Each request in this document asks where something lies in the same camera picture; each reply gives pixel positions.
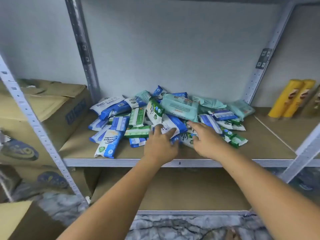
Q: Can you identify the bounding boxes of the person's left hand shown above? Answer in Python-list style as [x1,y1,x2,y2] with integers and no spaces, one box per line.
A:
[142,125,180,166]

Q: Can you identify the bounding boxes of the person's right hand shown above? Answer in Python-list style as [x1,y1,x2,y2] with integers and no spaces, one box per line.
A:
[186,121,231,160]

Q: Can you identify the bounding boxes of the small blue packets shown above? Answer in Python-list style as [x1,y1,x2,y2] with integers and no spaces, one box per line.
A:
[160,114,188,143]

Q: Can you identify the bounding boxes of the pile of wipe packets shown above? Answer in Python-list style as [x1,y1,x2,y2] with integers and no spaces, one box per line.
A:
[88,86,256,159]

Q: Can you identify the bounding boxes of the grey metal shelf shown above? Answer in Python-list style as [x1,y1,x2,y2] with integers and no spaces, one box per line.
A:
[0,0,320,218]

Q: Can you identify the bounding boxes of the person's right forearm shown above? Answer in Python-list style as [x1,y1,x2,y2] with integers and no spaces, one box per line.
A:
[216,147,320,240]

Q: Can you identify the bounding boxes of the person's left forearm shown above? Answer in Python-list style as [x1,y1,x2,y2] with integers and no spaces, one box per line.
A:
[57,157,176,240]

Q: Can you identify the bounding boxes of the yellow bottle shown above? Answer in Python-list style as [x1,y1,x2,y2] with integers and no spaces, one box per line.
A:
[268,79,304,118]
[283,79,317,118]

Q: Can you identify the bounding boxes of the cardboard box blue print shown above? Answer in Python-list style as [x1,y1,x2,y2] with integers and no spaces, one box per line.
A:
[0,79,92,165]
[0,165,101,203]

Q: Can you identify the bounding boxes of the plain cardboard box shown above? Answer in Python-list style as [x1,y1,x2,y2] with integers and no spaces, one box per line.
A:
[0,200,66,240]

